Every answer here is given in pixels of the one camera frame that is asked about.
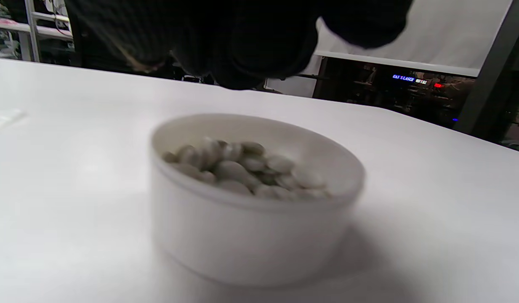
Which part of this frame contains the person's right hand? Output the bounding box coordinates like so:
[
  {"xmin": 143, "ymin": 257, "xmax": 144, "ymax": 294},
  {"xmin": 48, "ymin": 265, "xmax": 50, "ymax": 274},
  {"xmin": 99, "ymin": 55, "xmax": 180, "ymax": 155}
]
[{"xmin": 64, "ymin": 0, "xmax": 414, "ymax": 90}]

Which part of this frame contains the pile of white beans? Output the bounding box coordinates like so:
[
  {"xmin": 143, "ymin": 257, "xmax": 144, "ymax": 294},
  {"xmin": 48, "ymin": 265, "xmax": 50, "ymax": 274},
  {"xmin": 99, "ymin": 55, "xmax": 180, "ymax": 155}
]
[{"xmin": 162, "ymin": 137, "xmax": 332, "ymax": 200}]

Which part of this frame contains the dark equipment cabinet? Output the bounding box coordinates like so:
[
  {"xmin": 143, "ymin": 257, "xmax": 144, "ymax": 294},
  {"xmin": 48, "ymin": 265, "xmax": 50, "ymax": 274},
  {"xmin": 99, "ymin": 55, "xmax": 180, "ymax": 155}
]
[{"xmin": 313, "ymin": 56, "xmax": 479, "ymax": 128}]

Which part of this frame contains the white projection screen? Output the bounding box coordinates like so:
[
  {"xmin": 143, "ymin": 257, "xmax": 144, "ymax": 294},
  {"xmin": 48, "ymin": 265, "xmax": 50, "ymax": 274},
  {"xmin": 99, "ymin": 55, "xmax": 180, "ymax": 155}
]
[{"xmin": 266, "ymin": 0, "xmax": 514, "ymax": 98}]

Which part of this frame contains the white round bowl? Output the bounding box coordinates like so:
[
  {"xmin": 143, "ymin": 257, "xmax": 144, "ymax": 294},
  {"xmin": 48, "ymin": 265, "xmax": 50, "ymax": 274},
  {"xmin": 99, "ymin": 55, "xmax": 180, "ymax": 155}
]
[{"xmin": 149, "ymin": 113, "xmax": 366, "ymax": 288}]

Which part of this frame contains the white metal shelf rack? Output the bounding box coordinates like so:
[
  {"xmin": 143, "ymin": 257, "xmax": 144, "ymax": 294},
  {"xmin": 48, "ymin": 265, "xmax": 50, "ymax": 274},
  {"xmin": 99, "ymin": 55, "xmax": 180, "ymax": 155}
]
[{"xmin": 0, "ymin": 0, "xmax": 75, "ymax": 64}]

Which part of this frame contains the grey metal post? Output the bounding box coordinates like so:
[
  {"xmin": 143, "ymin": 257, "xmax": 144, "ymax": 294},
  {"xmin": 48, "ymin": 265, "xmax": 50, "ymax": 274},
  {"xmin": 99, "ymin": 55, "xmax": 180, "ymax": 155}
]
[{"xmin": 453, "ymin": 0, "xmax": 519, "ymax": 136}]

